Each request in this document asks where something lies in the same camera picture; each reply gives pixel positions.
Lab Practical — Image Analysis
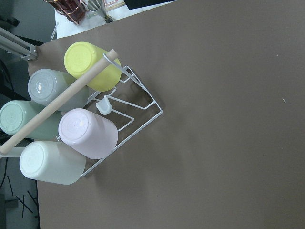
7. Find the white wire cup rack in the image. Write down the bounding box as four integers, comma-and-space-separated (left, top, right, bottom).
82, 61, 163, 176

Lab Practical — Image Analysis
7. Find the yellow plastic cup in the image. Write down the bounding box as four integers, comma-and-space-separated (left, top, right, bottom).
64, 41, 122, 92

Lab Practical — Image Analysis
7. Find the wooden rack handle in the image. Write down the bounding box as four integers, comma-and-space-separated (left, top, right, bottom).
0, 49, 119, 157

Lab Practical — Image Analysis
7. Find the light green plastic cup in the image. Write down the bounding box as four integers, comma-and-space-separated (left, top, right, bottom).
0, 100, 62, 141

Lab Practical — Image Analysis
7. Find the white plastic cup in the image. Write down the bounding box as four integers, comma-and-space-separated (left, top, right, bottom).
20, 141, 86, 185

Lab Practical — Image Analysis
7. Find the grey plastic cup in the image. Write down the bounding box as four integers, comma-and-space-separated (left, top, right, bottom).
28, 69, 89, 113

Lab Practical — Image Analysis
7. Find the aluminium frame post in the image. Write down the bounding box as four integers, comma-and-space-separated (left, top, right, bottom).
0, 28, 38, 62

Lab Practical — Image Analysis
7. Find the pink plastic cup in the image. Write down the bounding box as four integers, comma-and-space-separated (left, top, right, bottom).
58, 108, 118, 159

